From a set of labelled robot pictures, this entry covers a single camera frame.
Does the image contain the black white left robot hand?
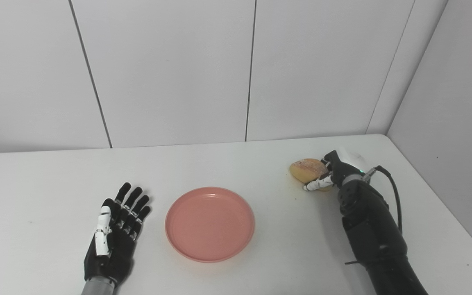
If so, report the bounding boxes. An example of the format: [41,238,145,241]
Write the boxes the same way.
[83,182,152,286]

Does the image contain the golden bread roll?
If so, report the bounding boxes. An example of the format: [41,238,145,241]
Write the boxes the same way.
[289,158,335,192]

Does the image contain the pink round plate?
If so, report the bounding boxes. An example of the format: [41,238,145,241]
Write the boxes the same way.
[165,187,256,263]

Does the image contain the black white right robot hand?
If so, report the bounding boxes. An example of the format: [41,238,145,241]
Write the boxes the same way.
[303,147,370,192]

